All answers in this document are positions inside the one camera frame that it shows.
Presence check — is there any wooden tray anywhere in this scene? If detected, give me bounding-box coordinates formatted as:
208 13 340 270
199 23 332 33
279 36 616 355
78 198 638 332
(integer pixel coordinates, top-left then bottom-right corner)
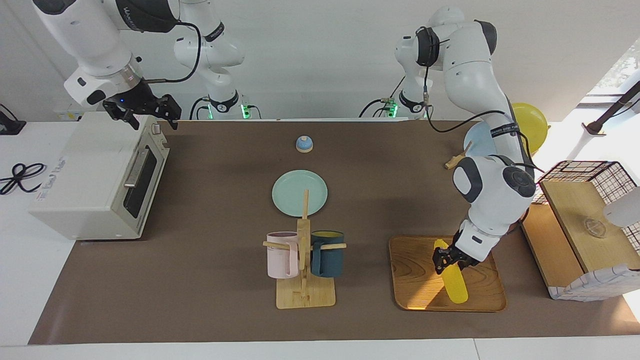
388 235 507 313

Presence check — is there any coiled black cable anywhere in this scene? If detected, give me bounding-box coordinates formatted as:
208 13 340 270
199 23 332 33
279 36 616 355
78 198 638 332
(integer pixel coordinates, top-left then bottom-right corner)
0 162 47 196

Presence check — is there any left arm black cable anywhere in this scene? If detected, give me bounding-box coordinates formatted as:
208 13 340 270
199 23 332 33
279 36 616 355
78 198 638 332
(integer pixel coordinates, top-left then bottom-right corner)
422 80 540 174

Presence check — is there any small clear glass item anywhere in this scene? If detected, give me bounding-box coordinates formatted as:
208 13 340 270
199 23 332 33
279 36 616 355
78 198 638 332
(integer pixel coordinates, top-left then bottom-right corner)
582 218 607 238

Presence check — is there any white toaster oven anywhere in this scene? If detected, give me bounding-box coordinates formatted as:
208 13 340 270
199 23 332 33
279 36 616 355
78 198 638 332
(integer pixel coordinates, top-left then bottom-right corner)
28 111 171 241

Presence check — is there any glass oven door with handle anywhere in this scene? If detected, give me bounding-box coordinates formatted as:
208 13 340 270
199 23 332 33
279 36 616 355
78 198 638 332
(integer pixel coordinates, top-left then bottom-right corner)
112 131 171 237

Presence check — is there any white cylindrical object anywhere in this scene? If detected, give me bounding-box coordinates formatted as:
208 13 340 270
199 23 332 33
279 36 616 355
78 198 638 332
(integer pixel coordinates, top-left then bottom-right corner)
602 186 640 228

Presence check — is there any brown table mat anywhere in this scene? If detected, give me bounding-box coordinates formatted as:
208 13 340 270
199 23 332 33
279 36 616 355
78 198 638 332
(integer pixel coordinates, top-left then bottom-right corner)
28 120 640 345

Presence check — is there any black stand pole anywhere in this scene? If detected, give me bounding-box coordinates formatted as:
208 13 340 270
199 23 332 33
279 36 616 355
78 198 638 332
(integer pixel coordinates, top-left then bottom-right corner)
582 80 640 137

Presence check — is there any white checked cloth liner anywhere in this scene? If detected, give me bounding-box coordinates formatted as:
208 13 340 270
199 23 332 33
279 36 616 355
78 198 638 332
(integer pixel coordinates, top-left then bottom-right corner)
547 264 640 302

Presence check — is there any light blue plate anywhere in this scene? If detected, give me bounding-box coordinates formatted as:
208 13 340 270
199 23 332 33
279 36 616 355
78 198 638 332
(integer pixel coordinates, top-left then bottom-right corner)
463 121 499 157

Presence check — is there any black base cable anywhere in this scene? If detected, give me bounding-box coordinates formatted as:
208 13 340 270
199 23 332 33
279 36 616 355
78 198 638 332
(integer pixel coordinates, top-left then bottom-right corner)
359 75 407 118
189 96 211 121

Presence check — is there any large wooden board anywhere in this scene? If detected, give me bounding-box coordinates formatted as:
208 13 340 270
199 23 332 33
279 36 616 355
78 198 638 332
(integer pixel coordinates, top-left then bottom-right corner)
540 180 640 274

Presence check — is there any mint green plate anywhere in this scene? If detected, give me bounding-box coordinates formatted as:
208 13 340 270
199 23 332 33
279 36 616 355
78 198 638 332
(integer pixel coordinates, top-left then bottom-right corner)
271 170 329 218

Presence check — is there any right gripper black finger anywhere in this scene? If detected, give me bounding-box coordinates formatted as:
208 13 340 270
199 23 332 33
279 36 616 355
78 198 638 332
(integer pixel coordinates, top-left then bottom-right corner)
103 102 140 131
159 95 182 131

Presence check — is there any black device on side table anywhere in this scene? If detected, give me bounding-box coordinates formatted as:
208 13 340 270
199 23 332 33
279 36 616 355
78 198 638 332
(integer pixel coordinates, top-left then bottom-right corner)
0 103 27 136

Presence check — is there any wooden plate rack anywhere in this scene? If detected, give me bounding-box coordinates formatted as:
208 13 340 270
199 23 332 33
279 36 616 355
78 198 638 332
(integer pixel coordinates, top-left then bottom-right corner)
444 140 474 171

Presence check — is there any wooden mug rack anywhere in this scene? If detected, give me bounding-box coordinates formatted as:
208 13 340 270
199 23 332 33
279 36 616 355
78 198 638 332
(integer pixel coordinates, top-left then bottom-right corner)
263 188 347 310

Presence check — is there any dark blue mug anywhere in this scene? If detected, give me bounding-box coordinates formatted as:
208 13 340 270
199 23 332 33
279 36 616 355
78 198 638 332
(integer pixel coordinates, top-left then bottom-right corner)
310 230 345 278

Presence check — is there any yellow corn cob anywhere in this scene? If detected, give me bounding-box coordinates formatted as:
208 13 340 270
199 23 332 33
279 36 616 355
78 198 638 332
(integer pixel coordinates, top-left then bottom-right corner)
433 239 469 304

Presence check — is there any pink mug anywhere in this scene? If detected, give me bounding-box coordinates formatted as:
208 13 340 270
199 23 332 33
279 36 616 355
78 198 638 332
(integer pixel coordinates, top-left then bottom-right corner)
266 231 300 279

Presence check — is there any narrow wooden board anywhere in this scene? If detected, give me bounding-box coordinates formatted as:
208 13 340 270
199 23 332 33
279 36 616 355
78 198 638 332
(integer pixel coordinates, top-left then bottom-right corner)
520 202 586 288

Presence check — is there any yellow plate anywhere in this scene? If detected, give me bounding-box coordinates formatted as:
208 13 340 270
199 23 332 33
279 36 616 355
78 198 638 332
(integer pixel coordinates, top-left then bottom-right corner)
510 102 549 156

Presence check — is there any black wire basket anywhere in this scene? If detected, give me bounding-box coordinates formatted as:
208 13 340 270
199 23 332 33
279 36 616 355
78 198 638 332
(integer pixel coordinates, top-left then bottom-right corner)
530 160 640 256

